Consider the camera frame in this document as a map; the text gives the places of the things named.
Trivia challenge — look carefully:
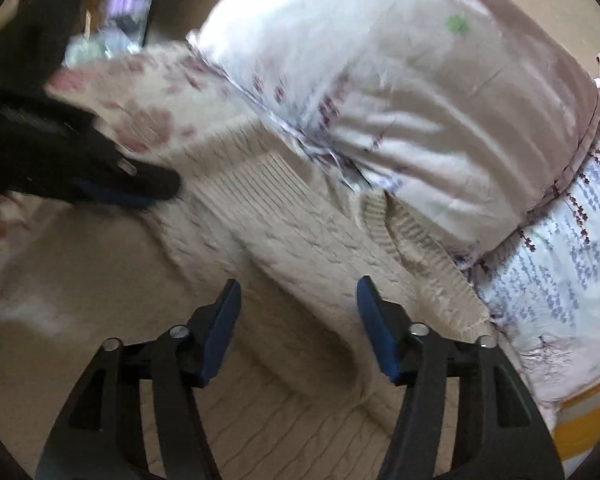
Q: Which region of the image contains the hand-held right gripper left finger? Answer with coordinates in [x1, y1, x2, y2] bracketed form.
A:
[34, 278, 243, 480]

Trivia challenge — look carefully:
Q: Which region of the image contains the white and pink printed pillow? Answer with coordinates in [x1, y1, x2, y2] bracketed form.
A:
[187, 0, 600, 256]

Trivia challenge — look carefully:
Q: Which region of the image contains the floral printed blanket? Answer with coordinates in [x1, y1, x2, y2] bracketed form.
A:
[45, 42, 276, 171]

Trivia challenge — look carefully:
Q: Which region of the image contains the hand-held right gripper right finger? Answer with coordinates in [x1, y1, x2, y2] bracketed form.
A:
[356, 275, 566, 480]

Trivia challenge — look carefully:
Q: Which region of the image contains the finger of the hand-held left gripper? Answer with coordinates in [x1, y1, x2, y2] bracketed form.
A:
[70, 157, 182, 209]

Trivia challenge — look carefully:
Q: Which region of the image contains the cream cable-knit sweater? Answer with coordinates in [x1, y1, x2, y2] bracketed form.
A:
[145, 125, 496, 480]

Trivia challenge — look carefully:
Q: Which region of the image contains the white printed quilt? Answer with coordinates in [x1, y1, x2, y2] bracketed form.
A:
[467, 55, 600, 411]

